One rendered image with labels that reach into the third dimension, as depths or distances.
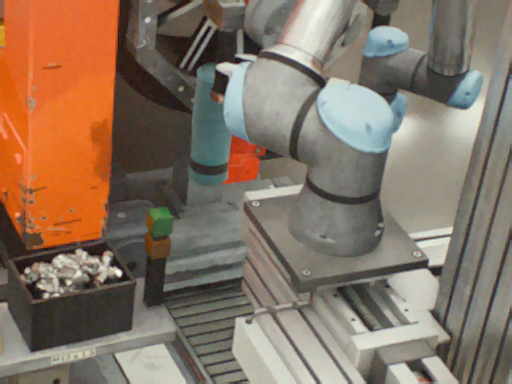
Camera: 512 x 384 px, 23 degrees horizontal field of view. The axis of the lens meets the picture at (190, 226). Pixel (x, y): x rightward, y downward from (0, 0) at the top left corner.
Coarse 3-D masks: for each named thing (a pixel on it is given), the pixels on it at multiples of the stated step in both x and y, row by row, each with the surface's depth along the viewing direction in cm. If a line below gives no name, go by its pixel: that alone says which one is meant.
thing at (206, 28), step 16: (192, 0) 265; (160, 16) 264; (176, 16) 265; (208, 32) 271; (240, 32) 274; (160, 48) 279; (176, 48) 286; (192, 48) 271; (208, 48) 290; (240, 48) 276; (256, 48) 287; (176, 64) 273; (192, 64) 274; (192, 80) 274
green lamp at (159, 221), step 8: (160, 208) 224; (152, 216) 222; (160, 216) 222; (168, 216) 222; (152, 224) 222; (160, 224) 222; (168, 224) 223; (152, 232) 223; (160, 232) 223; (168, 232) 224
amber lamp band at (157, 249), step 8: (144, 240) 227; (152, 240) 224; (160, 240) 225; (168, 240) 225; (144, 248) 228; (152, 248) 225; (160, 248) 225; (168, 248) 226; (152, 256) 226; (160, 256) 226; (168, 256) 227
